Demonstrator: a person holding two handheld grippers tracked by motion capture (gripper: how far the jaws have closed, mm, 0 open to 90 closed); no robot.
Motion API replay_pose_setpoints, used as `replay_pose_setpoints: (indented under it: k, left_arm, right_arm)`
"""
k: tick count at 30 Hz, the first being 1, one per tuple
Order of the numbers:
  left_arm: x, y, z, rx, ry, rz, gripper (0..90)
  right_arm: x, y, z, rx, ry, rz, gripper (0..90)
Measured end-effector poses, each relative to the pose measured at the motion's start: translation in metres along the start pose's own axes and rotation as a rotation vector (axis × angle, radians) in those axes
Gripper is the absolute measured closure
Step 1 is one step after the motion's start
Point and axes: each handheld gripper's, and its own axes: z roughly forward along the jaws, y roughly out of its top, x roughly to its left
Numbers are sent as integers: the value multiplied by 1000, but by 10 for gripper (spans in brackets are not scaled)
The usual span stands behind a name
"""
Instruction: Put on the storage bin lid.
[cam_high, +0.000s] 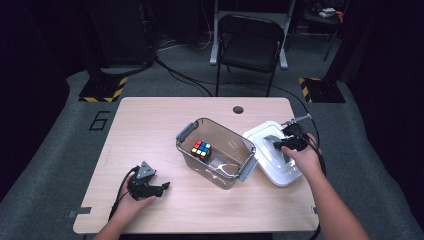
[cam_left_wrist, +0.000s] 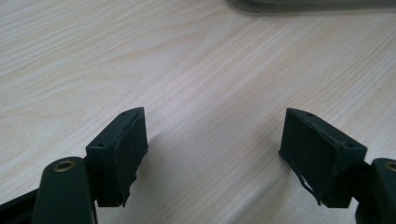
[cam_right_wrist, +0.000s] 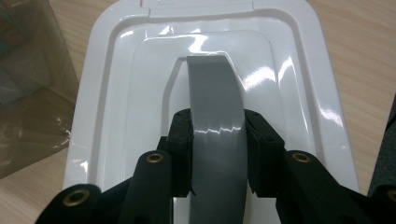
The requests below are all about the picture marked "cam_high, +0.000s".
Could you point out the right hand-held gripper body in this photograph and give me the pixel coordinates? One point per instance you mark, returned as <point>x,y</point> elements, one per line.
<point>296,139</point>

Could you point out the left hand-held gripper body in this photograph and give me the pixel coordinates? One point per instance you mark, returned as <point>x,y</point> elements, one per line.
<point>140,186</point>

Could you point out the colourful puzzle cube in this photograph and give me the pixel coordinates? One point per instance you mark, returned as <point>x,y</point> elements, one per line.
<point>201,150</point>

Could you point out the transparent grey storage box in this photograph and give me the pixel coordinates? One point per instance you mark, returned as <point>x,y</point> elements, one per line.
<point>188,130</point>

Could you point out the person's left hand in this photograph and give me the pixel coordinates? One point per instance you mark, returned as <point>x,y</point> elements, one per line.
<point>130,206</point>

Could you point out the person's right hand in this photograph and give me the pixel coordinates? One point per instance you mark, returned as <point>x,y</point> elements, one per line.
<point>306,161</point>

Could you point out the black striped stand base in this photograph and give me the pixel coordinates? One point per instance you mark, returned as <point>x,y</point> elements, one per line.
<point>100,90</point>
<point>325,90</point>

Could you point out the grey tape strip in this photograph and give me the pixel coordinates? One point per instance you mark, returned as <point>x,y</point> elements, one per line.
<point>314,210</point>
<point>80,212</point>

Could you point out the black floor tape marking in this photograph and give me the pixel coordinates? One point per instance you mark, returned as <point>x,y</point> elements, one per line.
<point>99,112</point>

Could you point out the black folding chair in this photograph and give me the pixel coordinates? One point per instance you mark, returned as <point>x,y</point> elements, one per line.
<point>248,50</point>

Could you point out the white device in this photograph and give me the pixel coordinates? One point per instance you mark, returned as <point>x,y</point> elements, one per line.
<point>327,11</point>

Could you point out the black equipment cabinet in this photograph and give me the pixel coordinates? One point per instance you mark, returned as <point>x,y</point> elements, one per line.
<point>123,33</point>

